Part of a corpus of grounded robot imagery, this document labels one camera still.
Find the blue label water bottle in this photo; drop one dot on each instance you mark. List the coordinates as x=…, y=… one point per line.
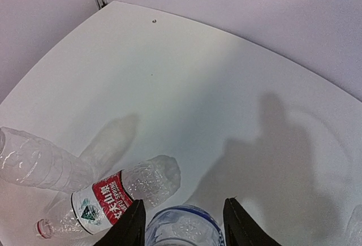
x=183, y=225

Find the red label water bottle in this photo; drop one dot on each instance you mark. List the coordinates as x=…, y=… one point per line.
x=99, y=206

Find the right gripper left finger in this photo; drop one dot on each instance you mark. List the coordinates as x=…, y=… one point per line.
x=129, y=230

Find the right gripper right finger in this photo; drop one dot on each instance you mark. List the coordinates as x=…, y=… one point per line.
x=241, y=229

